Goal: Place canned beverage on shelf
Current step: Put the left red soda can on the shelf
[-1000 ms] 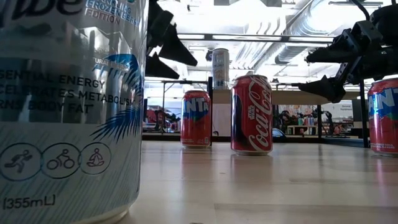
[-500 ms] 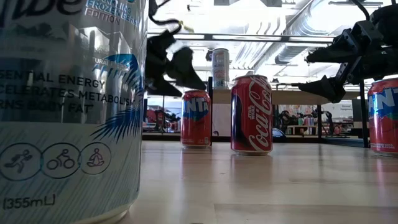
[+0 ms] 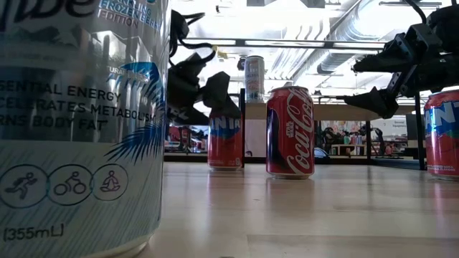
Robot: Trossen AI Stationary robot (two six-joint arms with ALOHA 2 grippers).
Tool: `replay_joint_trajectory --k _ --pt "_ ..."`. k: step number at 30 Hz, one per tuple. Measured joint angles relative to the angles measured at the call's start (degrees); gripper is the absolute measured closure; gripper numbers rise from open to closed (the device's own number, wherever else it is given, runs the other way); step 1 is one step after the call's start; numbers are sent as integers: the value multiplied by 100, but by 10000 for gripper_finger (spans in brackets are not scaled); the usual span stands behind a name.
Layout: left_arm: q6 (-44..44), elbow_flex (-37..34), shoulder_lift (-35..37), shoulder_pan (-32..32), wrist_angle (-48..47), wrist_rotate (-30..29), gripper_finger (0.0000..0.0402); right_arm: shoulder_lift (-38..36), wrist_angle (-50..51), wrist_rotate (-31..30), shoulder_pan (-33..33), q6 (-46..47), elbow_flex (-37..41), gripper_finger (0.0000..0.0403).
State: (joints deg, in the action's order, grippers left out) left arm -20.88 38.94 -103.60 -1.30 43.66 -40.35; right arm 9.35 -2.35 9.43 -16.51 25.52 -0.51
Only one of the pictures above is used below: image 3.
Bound wooden shelf black metal legs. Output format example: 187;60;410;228
238;87;427;171

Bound black ceiling track light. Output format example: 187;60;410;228
379;1;443;8

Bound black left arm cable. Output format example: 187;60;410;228
169;9;218;62

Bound white Celsius can orange print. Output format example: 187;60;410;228
244;55;265;104

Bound yellow tape tag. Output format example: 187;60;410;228
212;44;230;60

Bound white blue ball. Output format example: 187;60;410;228
313;146;331;161

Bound red Fanta can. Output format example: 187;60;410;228
423;89;459;181
207;107;244;171

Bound silver ceiling duct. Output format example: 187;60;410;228
292;0;392;75

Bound white Celsius Arctic Vibe can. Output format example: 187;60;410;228
0;0;172;258

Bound Star Wars Coca-Cola can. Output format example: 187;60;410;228
265;85;316;180

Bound black ceiling beam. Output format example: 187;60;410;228
186;37;392;51

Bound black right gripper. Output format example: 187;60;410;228
344;23;459;119

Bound wooden bench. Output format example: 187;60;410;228
331;143;369;156

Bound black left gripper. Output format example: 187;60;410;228
168;53;242;126

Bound white panel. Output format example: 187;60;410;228
245;120;268;158

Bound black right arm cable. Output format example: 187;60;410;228
404;0;428;25

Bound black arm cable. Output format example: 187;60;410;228
169;9;218;62
404;0;428;25

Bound black aluminium table frame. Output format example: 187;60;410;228
164;152;427;171

